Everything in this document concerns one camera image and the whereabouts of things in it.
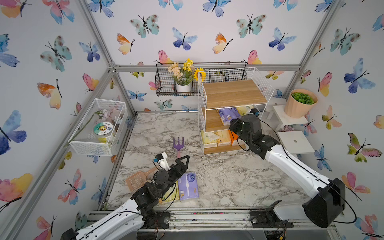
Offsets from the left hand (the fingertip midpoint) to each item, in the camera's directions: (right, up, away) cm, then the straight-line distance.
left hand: (188, 159), depth 73 cm
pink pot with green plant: (+57, +28, +5) cm, 64 cm away
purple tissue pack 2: (+20, +22, +9) cm, 32 cm away
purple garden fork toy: (-8, +3, +29) cm, 30 cm away
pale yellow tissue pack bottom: (+12, +8, +24) cm, 28 cm away
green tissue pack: (-6, -13, -8) cm, 17 cm away
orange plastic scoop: (-30, -15, +14) cm, 36 cm away
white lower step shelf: (+59, +7, +12) cm, 61 cm away
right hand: (+22, +20, +4) cm, 30 cm away
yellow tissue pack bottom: (+22, +9, +26) cm, 35 cm away
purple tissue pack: (-1, -15, +6) cm, 17 cm away
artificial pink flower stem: (-43, +22, +3) cm, 48 cm away
